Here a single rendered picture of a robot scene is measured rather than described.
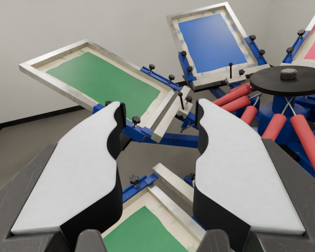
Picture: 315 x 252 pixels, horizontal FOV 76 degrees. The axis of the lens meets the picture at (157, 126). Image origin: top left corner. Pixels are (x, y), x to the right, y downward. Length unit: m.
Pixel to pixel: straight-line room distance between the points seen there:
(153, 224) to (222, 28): 1.69
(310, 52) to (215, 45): 0.68
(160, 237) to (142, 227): 0.09
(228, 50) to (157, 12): 2.45
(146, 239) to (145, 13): 3.70
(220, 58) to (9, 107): 4.31
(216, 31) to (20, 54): 3.55
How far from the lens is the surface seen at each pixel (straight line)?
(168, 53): 4.24
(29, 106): 4.93
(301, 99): 1.50
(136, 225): 0.94
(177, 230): 0.89
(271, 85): 1.01
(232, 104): 1.06
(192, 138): 1.32
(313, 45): 1.93
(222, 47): 1.89
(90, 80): 1.35
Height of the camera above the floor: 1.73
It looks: 32 degrees down
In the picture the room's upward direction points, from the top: 13 degrees counter-clockwise
